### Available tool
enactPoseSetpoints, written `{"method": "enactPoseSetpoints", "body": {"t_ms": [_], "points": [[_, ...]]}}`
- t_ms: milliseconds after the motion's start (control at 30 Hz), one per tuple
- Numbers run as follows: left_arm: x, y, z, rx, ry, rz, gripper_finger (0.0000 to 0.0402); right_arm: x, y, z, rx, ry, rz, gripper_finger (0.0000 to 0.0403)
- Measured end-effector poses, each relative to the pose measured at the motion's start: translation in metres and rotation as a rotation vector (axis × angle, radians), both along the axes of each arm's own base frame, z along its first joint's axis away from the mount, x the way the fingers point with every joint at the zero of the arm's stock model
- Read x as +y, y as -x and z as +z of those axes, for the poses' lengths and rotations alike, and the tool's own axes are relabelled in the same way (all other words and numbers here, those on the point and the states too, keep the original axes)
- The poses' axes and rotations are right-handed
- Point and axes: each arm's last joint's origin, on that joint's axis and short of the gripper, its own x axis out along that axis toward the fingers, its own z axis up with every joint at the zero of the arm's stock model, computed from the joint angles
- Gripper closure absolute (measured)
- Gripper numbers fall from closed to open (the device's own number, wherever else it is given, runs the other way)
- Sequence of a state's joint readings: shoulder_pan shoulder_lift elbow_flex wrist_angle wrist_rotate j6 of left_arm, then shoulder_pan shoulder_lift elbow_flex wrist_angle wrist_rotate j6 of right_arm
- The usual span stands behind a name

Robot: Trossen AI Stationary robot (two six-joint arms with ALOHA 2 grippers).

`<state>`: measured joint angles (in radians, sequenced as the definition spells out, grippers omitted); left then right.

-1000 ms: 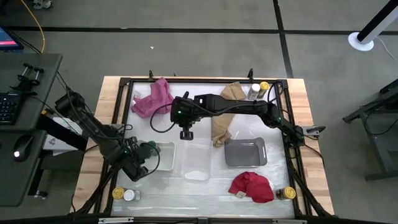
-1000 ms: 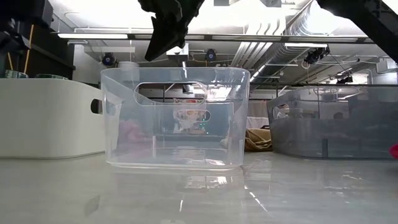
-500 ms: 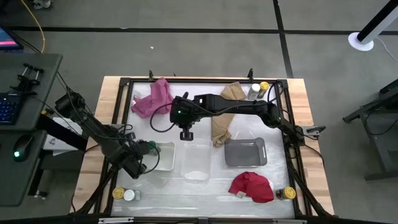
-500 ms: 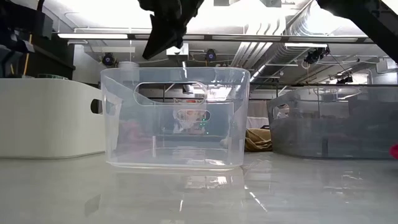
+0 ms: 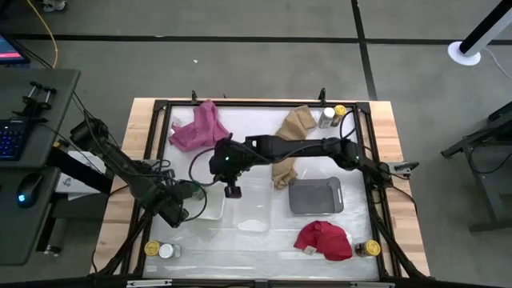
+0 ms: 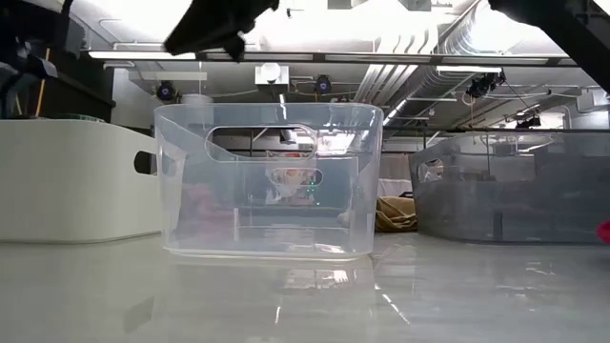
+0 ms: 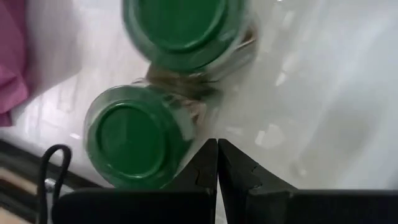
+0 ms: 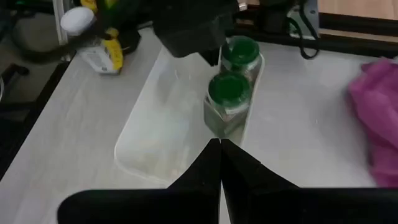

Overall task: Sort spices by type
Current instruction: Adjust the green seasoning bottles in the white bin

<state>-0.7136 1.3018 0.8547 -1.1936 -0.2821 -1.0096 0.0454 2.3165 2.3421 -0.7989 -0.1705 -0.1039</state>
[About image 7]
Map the wooden table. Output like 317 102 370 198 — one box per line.
0 166 40 224

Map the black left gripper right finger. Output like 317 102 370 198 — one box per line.
218 138 398 224

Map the green-lid spice jar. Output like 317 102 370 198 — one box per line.
83 84 208 190
122 0 259 80

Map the white plastic bin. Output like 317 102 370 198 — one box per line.
18 0 398 191

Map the pink cloth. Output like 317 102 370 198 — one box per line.
0 0 30 128

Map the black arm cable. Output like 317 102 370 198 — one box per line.
36 144 73 224

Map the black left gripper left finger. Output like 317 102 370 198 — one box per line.
51 138 218 224

